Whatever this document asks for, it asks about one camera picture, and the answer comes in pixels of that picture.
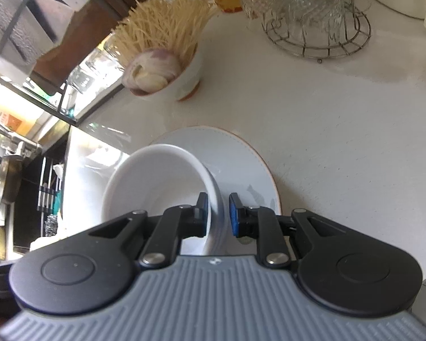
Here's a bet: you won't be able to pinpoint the white bowl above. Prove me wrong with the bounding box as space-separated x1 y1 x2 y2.
202 172 231 255
101 144 214 255

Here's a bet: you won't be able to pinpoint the white floral plate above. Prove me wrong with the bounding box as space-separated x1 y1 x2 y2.
147 124 283 246

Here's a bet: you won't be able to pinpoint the garlic cloves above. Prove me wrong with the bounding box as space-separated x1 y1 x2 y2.
131 65 169 93

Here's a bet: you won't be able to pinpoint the ceramic bowl with food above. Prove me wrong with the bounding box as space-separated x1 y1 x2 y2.
129 46 203 102

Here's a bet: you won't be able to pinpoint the purple onion half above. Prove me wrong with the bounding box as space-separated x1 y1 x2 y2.
121 49 181 95

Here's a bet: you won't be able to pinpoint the upturned drinking glass left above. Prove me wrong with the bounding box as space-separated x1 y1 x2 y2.
67 48 108 93

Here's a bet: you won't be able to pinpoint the bundle of dry noodles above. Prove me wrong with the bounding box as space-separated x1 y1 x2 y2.
107 0 219 68

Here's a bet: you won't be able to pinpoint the black dish rack frame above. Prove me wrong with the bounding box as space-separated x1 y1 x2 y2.
0 0 108 127

